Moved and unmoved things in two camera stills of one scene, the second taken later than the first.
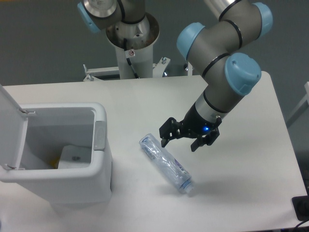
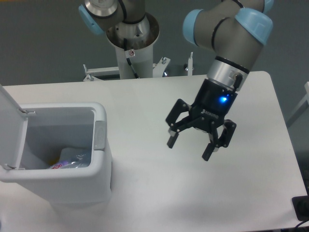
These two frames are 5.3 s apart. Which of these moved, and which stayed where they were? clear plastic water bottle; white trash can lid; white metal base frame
Moved: clear plastic water bottle
Stayed: white metal base frame; white trash can lid
